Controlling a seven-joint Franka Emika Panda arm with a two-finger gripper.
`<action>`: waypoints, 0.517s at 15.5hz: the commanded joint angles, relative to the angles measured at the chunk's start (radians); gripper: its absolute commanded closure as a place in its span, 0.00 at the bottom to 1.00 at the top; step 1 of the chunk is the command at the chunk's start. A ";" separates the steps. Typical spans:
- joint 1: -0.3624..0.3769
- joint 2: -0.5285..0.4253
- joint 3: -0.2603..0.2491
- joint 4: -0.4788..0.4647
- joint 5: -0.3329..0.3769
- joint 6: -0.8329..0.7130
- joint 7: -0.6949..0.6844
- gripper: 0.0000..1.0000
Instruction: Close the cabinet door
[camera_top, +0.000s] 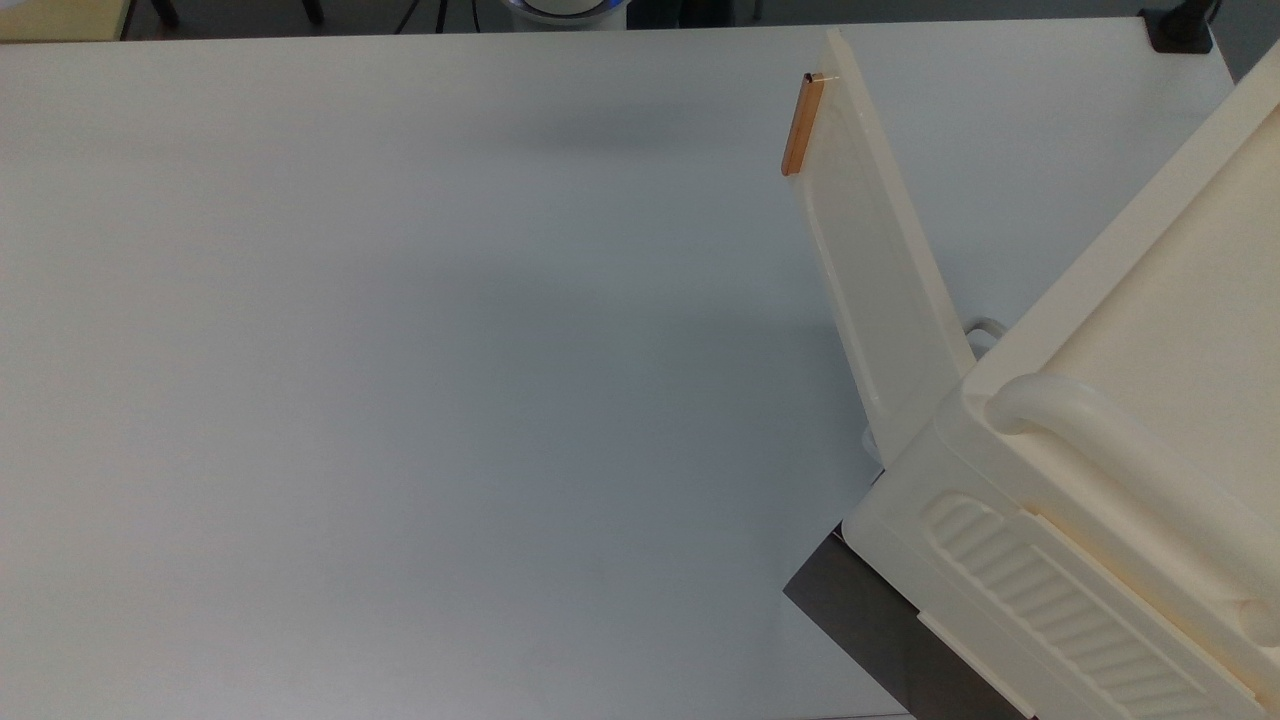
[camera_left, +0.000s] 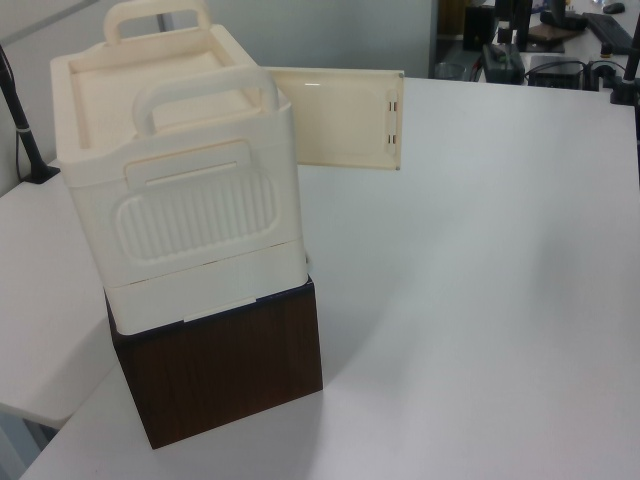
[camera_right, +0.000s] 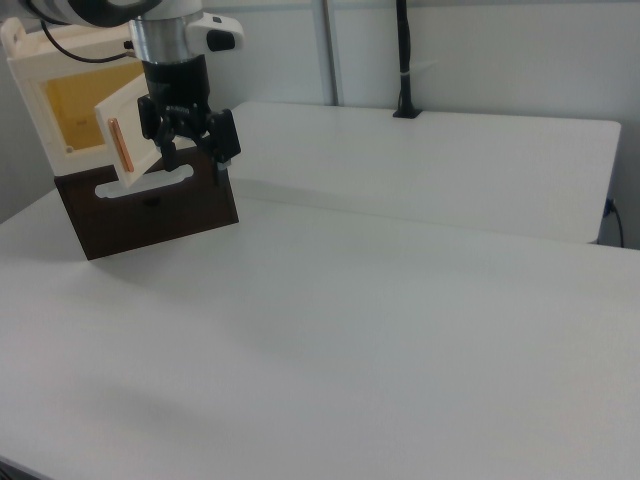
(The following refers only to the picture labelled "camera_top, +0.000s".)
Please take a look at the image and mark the cream cabinet door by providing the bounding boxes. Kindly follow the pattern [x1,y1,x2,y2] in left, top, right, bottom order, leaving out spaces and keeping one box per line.
[790,28,977,471]

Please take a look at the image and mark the orange wooden door handle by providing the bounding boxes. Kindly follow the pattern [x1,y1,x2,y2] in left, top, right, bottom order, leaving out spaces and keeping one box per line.
[781,72,827,178]

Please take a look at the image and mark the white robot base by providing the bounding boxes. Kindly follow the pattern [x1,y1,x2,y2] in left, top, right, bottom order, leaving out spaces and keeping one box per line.
[497,0,629,31]

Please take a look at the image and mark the cream plastic cabinet body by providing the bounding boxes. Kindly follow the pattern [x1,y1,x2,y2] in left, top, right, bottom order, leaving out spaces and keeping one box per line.
[842,40,1280,720]

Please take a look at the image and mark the black tripod legs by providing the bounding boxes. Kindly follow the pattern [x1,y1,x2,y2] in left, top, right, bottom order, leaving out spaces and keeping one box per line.
[395,0,457,34]

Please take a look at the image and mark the black table clamp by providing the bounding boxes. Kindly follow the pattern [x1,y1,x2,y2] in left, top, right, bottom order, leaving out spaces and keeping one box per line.
[1140,0,1223,54]

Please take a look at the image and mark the yellow side table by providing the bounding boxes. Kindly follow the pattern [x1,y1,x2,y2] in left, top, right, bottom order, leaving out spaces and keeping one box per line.
[0,0,135,43]

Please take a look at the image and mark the white loop cabinet handle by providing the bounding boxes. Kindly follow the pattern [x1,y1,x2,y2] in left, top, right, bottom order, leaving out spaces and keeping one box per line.
[962,317,1009,359]

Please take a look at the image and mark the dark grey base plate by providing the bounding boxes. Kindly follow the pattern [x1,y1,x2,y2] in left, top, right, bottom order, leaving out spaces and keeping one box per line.
[783,527,1036,720]

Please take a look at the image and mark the cream cabinet carry handle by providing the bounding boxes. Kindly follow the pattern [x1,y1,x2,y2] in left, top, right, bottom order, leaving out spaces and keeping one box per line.
[985,374,1280,643]

